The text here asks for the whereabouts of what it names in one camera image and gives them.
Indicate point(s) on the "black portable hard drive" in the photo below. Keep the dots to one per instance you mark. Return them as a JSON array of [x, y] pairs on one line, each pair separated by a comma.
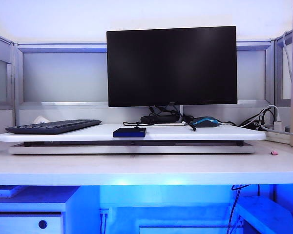
[[129, 132]]

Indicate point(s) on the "black power adapter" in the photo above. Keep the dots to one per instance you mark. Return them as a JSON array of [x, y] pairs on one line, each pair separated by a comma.
[[158, 119]]

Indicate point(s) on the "white riser base board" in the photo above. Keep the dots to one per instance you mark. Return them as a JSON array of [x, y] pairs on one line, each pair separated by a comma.
[[136, 150]]

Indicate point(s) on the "silver monitor stand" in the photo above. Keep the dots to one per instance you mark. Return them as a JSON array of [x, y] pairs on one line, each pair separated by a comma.
[[182, 113]]

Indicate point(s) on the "white desk riser board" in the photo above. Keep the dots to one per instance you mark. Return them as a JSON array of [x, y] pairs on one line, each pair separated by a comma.
[[185, 135]]

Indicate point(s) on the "black computer monitor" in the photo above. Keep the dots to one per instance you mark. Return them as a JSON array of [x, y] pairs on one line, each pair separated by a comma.
[[171, 65]]

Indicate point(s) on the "blue black computer mouse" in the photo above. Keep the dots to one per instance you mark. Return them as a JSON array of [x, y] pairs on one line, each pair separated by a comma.
[[205, 122]]

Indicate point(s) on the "wide frosted partition panel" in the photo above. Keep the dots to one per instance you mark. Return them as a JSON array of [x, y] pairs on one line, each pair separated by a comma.
[[63, 73]]

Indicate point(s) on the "black keyboard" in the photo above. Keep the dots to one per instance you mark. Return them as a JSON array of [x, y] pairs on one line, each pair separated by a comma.
[[51, 126]]

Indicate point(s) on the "white tissue pack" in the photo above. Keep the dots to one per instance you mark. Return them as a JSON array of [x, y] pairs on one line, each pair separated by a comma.
[[41, 118]]

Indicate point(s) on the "white plug adapter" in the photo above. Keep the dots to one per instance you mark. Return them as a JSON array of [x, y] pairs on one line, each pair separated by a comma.
[[278, 124]]

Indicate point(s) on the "pink binder clip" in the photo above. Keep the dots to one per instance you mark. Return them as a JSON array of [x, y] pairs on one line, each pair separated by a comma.
[[274, 153]]

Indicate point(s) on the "white power strip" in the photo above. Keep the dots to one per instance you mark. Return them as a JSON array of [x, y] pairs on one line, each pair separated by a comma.
[[278, 137]]

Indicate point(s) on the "white drawer cabinet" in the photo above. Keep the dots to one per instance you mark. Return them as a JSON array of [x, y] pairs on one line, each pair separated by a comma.
[[27, 214]]

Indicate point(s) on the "white flat board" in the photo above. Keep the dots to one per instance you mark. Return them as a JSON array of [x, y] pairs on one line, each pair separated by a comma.
[[5, 192]]

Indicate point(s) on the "white wall outlet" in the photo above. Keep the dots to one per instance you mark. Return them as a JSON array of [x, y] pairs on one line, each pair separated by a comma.
[[104, 213]]

